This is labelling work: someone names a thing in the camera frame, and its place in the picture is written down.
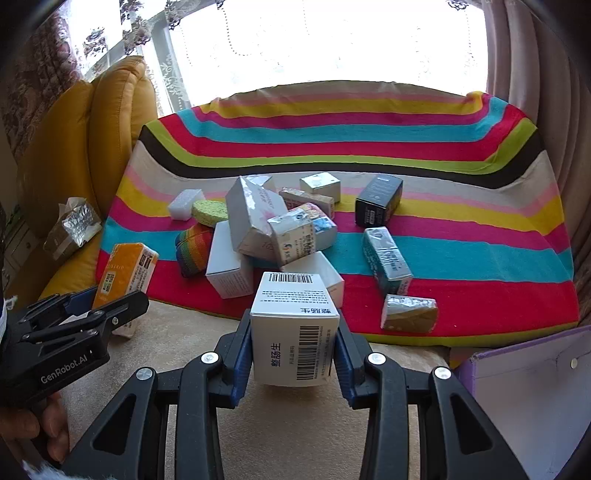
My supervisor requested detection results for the black cardboard box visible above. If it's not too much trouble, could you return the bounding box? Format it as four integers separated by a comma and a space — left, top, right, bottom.
355, 174, 404, 228

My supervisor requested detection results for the rainbow striped blanket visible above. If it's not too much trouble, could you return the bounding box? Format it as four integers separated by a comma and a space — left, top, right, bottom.
95, 83, 580, 349

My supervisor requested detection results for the white cardboard box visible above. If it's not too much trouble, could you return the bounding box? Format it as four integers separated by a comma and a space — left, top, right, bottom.
280, 251, 345, 309
205, 220, 254, 300

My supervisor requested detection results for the rainbow striped sponge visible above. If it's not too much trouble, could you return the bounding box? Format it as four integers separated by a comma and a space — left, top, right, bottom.
174, 224, 215, 278

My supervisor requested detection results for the teal silver slim box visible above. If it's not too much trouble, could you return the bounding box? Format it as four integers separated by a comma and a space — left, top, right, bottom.
362, 226, 413, 296

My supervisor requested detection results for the green round sponge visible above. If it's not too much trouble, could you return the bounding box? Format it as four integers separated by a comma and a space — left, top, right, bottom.
191, 199, 230, 228

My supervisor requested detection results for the person's left hand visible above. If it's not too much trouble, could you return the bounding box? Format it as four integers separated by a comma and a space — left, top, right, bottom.
0, 392, 71, 464

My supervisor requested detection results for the orange tissue packet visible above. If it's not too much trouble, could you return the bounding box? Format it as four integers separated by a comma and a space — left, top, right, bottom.
92, 243, 159, 340

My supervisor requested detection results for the white rectangular sponge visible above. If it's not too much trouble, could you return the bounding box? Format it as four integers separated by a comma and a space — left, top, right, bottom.
167, 189, 205, 221

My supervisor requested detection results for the silver wrapped tissue box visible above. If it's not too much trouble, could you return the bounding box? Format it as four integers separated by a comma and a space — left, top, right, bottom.
43, 197, 103, 261

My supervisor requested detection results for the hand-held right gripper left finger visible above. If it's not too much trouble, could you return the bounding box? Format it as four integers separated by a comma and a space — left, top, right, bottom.
60, 318, 259, 480

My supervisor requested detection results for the colourful tissue packet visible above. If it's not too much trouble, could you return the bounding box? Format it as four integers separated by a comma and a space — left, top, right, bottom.
268, 203, 339, 268

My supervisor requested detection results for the white lace curtain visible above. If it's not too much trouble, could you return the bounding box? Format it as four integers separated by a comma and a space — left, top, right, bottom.
83, 0, 485, 109

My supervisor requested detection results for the dark floral curtain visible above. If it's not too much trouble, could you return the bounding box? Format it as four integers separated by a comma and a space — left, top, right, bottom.
0, 9, 79, 162

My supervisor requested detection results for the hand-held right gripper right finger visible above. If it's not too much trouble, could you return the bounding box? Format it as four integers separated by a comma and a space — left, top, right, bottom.
333, 323, 532, 480

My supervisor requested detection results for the brown slim box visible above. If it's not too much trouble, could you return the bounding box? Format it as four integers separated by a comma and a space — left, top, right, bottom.
279, 187, 335, 217

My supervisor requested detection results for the white cube box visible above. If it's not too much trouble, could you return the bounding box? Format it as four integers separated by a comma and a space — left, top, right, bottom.
243, 174, 276, 192
300, 172, 341, 204

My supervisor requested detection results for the silver gold packet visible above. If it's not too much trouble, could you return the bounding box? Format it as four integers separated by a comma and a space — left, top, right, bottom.
381, 294, 438, 333

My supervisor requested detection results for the white barcode box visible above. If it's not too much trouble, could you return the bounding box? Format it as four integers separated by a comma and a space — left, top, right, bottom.
249, 271, 341, 387

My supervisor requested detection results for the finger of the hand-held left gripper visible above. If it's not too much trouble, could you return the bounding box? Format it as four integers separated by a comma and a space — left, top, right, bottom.
16, 285, 100, 329
21, 290, 151, 343

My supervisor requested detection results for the beige brown curtain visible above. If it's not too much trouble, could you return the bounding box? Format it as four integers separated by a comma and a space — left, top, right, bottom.
485, 0, 591, 259

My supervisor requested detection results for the yellow leather sofa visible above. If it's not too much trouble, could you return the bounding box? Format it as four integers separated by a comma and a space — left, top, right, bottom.
16, 55, 160, 296

